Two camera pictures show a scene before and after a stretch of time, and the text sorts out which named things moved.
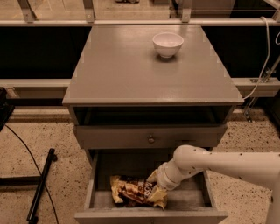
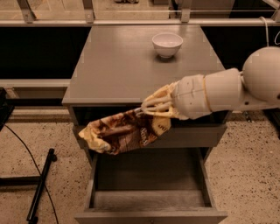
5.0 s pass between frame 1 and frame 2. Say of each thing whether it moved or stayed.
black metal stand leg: stayed
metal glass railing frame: stayed
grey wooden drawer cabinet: stayed
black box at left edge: stayed
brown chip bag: moved
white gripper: moved
